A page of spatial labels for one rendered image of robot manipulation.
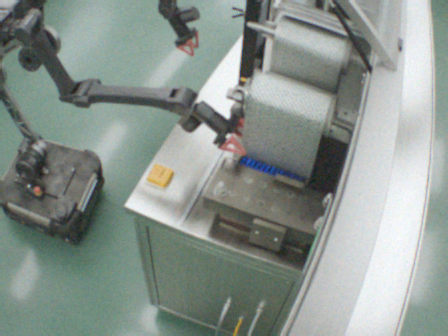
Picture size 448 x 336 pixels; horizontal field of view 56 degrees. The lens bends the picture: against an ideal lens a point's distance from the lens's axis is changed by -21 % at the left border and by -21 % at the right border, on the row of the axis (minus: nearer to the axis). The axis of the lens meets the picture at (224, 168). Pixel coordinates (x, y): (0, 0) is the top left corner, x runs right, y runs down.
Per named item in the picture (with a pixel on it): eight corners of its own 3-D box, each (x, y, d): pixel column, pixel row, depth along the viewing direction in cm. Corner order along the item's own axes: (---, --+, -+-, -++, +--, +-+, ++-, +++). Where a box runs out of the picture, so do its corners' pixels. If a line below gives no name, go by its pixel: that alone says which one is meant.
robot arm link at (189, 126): (175, 106, 153) (184, 85, 157) (159, 122, 162) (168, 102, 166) (209, 125, 157) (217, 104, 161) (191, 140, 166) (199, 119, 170)
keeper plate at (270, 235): (251, 237, 161) (255, 217, 153) (280, 247, 159) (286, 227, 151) (248, 243, 160) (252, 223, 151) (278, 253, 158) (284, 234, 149)
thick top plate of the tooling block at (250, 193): (222, 170, 170) (223, 158, 165) (336, 211, 162) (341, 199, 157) (202, 208, 160) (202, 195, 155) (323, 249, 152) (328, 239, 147)
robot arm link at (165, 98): (71, 98, 162) (84, 76, 167) (75, 108, 166) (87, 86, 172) (184, 107, 151) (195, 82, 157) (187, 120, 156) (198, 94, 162)
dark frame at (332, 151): (250, 151, 185) (256, 109, 170) (335, 181, 179) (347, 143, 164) (242, 165, 181) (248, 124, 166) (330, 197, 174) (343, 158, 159)
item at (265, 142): (240, 155, 168) (245, 113, 154) (309, 179, 163) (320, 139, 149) (239, 156, 167) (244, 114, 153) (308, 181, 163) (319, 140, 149)
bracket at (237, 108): (229, 148, 186) (236, 83, 162) (246, 154, 184) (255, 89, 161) (224, 158, 183) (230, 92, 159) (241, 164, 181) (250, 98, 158)
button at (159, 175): (155, 167, 178) (155, 162, 176) (173, 173, 177) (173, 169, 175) (146, 181, 174) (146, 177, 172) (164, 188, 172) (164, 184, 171)
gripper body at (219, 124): (216, 147, 161) (197, 132, 159) (228, 125, 167) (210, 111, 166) (227, 137, 156) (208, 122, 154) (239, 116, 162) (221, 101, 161)
